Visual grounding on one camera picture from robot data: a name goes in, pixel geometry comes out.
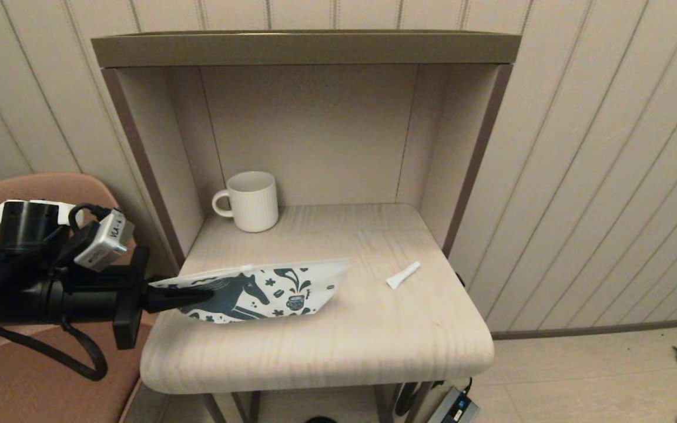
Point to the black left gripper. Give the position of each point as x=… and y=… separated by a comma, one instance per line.
x=91, y=299

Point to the white pouch with horse print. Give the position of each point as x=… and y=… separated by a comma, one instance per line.
x=315, y=282

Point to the small white plastic piece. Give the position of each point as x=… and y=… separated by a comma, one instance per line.
x=403, y=275

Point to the white ribbed ceramic mug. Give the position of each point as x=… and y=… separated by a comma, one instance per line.
x=253, y=202

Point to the black round floor object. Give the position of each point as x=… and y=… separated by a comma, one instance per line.
x=321, y=420

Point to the light wood shelf cabinet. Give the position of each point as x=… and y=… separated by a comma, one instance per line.
x=303, y=47

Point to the grey power adapter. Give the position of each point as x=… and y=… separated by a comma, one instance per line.
x=456, y=408

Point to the brown baseboard strip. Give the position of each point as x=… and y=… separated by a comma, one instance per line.
x=609, y=328

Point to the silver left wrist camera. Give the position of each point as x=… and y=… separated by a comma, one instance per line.
x=103, y=244

